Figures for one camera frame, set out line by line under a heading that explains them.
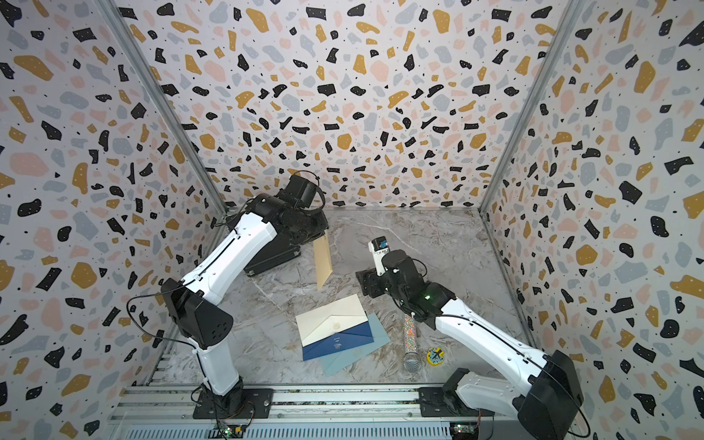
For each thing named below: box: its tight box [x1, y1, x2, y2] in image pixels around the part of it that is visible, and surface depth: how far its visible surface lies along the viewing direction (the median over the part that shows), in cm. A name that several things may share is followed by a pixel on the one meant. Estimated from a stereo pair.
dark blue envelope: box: [301, 320, 374, 362], surface depth 85 cm
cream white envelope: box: [295, 293, 369, 348], surface depth 91 cm
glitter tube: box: [403, 314, 422, 374], surface depth 82 cm
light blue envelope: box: [320, 311, 392, 377], surface depth 85 cm
